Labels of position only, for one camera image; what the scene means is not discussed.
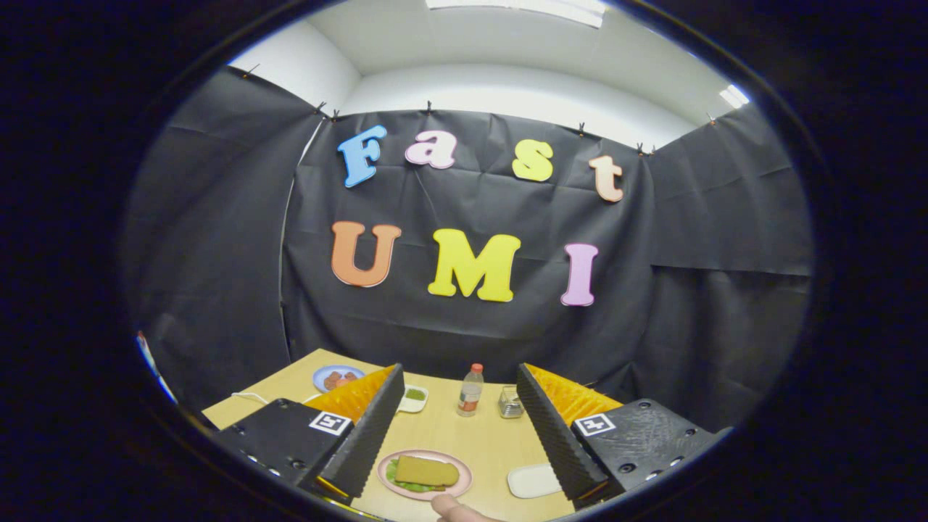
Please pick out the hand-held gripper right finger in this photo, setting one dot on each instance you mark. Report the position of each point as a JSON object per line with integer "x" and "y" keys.
{"x": 554, "y": 442}

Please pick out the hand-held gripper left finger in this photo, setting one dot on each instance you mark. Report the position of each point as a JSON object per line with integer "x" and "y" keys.
{"x": 366, "y": 442}

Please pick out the green lettuce leaf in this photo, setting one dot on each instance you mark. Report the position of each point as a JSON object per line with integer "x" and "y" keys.
{"x": 413, "y": 489}

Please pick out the dark brown toast slice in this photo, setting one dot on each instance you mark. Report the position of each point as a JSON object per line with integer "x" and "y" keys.
{"x": 428, "y": 471}

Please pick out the small white square plate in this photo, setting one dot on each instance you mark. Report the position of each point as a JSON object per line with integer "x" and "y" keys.
{"x": 533, "y": 481}

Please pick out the white divided bean tray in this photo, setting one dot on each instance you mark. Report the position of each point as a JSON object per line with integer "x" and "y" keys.
{"x": 415, "y": 397}

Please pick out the brown meat patty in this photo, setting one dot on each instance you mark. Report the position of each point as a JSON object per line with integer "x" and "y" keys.
{"x": 331, "y": 380}
{"x": 349, "y": 376}

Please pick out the blue round plate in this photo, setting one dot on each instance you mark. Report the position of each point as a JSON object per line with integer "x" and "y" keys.
{"x": 319, "y": 377}

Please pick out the pink round plate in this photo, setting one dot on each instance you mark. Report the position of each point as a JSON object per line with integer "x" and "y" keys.
{"x": 465, "y": 475}

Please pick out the clear bottle with orange cap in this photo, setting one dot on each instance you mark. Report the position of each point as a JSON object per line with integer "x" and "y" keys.
{"x": 470, "y": 395}

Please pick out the white and blue packaging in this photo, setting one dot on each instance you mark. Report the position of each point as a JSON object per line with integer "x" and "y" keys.
{"x": 148, "y": 359}

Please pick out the ceiling light panel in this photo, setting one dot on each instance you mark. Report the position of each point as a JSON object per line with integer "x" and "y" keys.
{"x": 734, "y": 96}

